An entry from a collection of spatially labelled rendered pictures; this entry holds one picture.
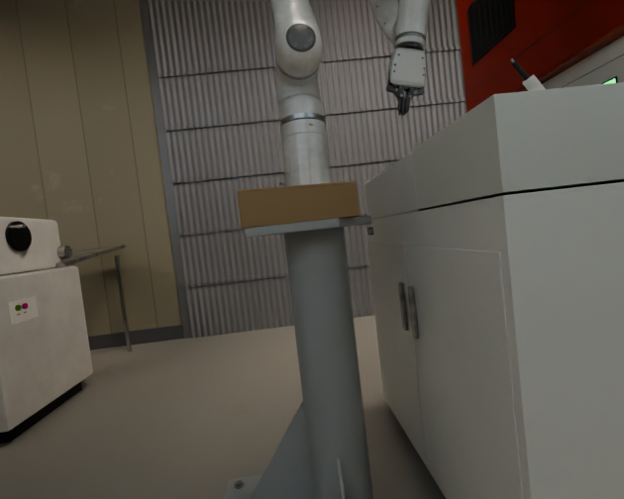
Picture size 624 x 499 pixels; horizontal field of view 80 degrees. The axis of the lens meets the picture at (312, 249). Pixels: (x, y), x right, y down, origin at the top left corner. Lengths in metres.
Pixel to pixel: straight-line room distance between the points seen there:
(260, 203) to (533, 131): 0.53
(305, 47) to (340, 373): 0.80
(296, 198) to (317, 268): 0.19
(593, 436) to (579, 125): 0.48
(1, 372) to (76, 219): 1.89
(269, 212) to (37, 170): 3.31
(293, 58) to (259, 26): 2.73
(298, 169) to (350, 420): 0.65
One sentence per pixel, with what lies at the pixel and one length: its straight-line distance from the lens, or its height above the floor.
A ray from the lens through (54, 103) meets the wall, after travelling 4.04.
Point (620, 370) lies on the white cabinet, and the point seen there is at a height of 0.53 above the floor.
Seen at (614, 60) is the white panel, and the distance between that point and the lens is 1.41.
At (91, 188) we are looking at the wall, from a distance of 3.76.
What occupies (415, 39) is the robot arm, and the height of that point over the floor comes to 1.28.
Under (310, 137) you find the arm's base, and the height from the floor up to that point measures 1.03.
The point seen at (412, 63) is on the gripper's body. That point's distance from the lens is 1.16.
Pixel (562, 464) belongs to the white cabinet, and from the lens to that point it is 0.77.
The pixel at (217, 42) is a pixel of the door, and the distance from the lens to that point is 3.71.
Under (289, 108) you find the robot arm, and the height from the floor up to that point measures 1.11.
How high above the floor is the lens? 0.79
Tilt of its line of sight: 2 degrees down
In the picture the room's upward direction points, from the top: 7 degrees counter-clockwise
